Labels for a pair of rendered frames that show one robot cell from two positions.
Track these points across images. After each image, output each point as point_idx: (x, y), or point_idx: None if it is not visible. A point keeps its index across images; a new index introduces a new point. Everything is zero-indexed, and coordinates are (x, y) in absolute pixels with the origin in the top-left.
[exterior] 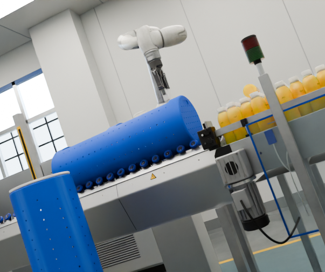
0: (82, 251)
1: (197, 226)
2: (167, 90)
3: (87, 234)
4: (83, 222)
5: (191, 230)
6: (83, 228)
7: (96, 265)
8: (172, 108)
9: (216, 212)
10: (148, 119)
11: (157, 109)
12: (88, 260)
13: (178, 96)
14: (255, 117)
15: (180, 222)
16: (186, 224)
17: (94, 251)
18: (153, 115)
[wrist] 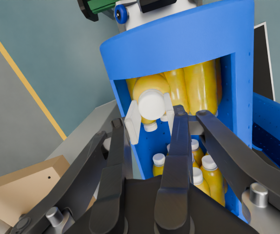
0: None
1: (100, 119)
2: (133, 120)
3: None
4: None
5: (110, 120)
6: None
7: (269, 107)
8: (253, 22)
9: None
10: (252, 109)
11: (245, 88)
12: None
13: (223, 4)
14: None
15: (111, 131)
16: (109, 125)
17: (270, 113)
18: (251, 95)
